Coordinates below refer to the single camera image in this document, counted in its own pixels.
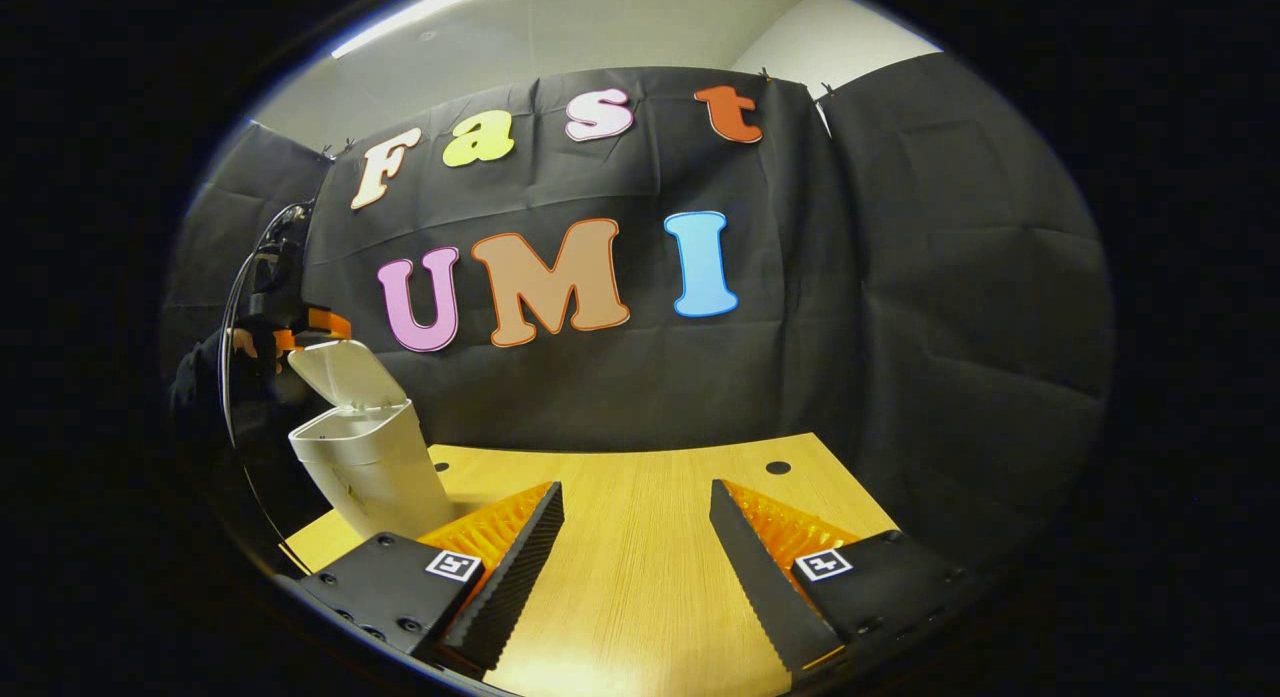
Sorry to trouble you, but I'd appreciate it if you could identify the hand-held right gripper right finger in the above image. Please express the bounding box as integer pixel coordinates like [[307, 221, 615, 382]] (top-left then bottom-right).
[[708, 478, 1001, 678]]

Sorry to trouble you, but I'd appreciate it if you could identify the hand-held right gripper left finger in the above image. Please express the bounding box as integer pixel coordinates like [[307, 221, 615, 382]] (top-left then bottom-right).
[[298, 480, 566, 678]]

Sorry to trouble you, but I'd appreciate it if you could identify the white desktop garbage bin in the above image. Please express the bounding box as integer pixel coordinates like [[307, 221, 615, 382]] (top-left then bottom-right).
[[287, 339, 457, 541]]

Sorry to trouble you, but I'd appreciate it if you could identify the wooden desktop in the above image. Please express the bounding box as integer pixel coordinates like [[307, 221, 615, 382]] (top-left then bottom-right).
[[280, 432, 899, 697]]

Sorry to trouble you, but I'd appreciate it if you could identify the black cable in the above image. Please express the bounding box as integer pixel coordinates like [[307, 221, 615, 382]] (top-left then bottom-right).
[[218, 203, 313, 550]]

